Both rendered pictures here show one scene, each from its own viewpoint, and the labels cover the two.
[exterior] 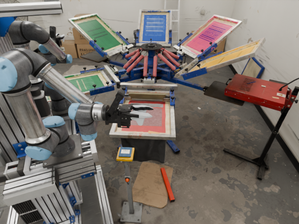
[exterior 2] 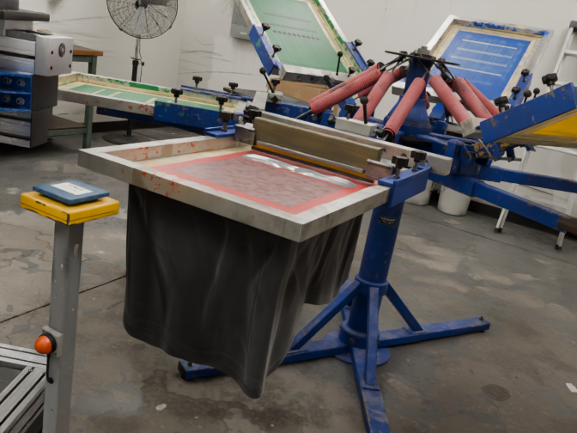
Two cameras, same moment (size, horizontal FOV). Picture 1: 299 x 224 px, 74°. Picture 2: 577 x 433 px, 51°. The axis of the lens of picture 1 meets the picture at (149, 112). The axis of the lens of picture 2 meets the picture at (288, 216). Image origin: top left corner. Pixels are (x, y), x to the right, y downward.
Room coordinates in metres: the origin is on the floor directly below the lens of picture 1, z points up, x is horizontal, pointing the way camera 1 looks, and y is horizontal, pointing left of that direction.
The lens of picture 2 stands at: (0.23, -0.62, 1.33)
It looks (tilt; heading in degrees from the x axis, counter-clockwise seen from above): 17 degrees down; 23
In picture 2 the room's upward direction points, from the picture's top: 10 degrees clockwise
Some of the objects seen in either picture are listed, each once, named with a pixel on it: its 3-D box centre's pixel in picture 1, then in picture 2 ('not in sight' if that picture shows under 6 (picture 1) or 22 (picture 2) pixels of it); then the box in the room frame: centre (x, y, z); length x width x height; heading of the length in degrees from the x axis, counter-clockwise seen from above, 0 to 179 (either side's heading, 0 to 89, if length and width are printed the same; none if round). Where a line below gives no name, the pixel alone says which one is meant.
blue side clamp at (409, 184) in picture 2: (171, 99); (403, 184); (1.87, -0.25, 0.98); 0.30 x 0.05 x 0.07; 176
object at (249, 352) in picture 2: (143, 147); (194, 282); (1.36, 0.06, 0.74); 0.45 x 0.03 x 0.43; 86
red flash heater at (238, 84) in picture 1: (257, 90); not in sight; (1.92, -1.21, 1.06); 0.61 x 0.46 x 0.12; 56
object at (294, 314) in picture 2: not in sight; (318, 283); (1.58, -0.16, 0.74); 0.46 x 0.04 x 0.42; 176
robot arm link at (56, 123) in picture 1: (54, 128); not in sight; (0.86, 0.55, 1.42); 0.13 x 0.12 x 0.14; 175
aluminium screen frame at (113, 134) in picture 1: (145, 111); (274, 170); (1.65, 0.04, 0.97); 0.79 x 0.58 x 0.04; 176
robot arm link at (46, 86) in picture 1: (54, 88); not in sight; (1.33, 0.73, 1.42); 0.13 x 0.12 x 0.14; 87
